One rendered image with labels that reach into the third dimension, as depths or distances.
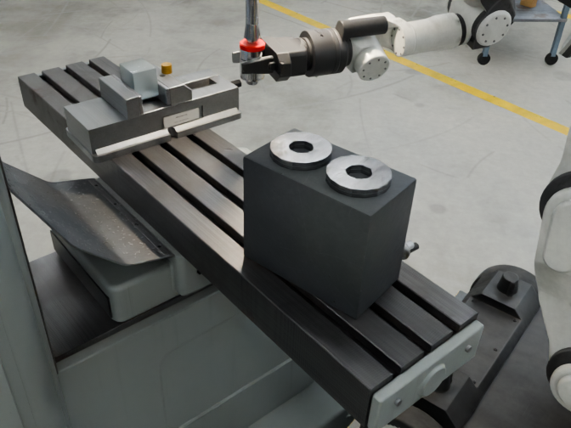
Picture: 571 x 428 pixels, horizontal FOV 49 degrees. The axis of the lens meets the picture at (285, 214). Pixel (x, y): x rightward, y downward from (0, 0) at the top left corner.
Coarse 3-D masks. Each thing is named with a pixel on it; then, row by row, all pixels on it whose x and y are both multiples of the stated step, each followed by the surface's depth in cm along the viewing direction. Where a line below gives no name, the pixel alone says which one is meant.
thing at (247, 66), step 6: (252, 60) 115; (258, 60) 115; (264, 60) 115; (270, 60) 116; (246, 66) 115; (252, 66) 115; (258, 66) 116; (264, 66) 116; (270, 66) 116; (246, 72) 115; (252, 72) 116; (258, 72) 116; (264, 72) 117; (270, 72) 117
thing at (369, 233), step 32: (256, 160) 90; (288, 160) 87; (320, 160) 88; (352, 160) 88; (256, 192) 92; (288, 192) 88; (320, 192) 84; (352, 192) 82; (384, 192) 84; (256, 224) 96; (288, 224) 91; (320, 224) 86; (352, 224) 82; (384, 224) 84; (256, 256) 99; (288, 256) 94; (320, 256) 89; (352, 256) 85; (384, 256) 89; (320, 288) 92; (352, 288) 88; (384, 288) 94
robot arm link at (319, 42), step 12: (300, 36) 122; (312, 36) 118; (324, 36) 118; (276, 48) 116; (288, 48) 117; (300, 48) 117; (312, 48) 118; (324, 48) 118; (276, 60) 115; (288, 60) 114; (300, 60) 117; (312, 60) 119; (324, 60) 119; (276, 72) 116; (288, 72) 115; (300, 72) 118; (312, 72) 120; (324, 72) 121
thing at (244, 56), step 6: (264, 48) 116; (240, 54) 116; (246, 54) 115; (252, 54) 115; (258, 54) 115; (264, 54) 117; (240, 60) 117; (246, 60) 116; (240, 66) 118; (240, 72) 118; (246, 78) 118; (252, 78) 118; (258, 78) 118
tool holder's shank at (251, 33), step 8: (248, 0) 110; (256, 0) 110; (248, 8) 111; (256, 8) 111; (248, 16) 112; (256, 16) 112; (248, 24) 113; (256, 24) 113; (248, 32) 114; (256, 32) 114; (248, 40) 115; (256, 40) 115
